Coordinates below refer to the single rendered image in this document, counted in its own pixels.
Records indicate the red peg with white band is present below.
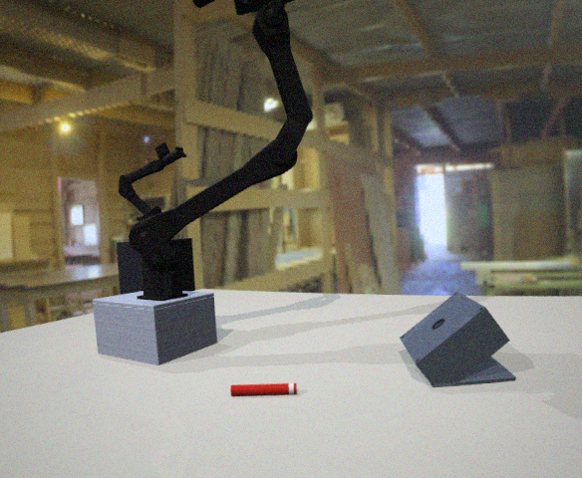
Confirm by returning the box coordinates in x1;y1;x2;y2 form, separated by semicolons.
230;383;297;396

